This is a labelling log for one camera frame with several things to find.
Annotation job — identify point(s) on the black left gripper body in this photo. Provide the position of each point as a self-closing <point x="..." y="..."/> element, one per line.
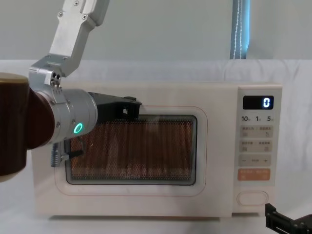
<point x="107" y="106"/>

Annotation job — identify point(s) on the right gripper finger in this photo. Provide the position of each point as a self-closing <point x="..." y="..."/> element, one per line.
<point x="276" y="220"/>

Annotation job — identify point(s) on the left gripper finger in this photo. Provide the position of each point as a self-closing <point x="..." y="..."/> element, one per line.
<point x="132" y="101"/>
<point x="132" y="112"/>

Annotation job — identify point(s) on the cream microwave oven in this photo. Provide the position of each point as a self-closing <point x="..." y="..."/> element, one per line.
<point x="146" y="92"/>

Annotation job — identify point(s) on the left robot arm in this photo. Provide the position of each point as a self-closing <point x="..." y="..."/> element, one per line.
<point x="14" y="122"/>

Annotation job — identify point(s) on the white curtain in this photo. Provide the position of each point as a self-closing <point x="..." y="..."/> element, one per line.
<point x="158" y="29"/>

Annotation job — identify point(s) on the oven control panel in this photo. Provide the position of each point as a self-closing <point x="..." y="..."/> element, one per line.
<point x="256" y="146"/>

